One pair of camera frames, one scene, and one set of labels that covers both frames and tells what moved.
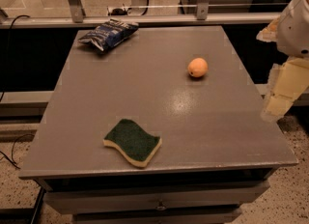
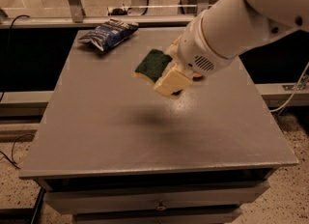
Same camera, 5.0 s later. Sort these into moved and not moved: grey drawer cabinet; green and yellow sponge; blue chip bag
Moved: green and yellow sponge
Not moved: grey drawer cabinet; blue chip bag
